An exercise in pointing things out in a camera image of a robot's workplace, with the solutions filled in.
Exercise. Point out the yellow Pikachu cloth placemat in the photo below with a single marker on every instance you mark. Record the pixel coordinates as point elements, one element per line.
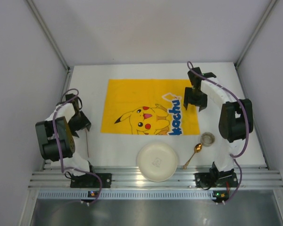
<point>148,107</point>

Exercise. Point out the thin brown fork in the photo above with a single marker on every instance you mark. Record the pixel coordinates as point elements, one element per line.
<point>87,143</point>

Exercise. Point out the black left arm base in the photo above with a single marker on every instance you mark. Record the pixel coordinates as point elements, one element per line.
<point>89,181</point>

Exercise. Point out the aluminium mounting rail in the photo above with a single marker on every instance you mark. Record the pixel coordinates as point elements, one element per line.
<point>250,178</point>

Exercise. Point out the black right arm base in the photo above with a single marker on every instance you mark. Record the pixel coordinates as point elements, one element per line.
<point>215,178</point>

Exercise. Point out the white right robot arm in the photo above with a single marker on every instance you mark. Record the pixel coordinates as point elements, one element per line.
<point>236,116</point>

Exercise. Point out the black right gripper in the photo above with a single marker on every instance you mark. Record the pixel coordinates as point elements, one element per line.
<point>195,99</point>

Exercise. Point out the speckled ceramic cup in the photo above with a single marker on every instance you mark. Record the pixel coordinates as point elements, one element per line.
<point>207,139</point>

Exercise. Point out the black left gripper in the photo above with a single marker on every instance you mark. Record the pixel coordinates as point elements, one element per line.
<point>80,120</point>

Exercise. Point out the perforated cable tray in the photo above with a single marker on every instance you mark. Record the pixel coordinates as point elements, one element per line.
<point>131,194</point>

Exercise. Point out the cream round plate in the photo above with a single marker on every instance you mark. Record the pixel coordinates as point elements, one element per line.
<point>157,161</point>

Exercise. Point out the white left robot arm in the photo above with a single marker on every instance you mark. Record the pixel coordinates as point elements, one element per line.
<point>56,136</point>

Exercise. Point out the gold spoon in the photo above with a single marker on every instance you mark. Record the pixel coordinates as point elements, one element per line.
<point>197,149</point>

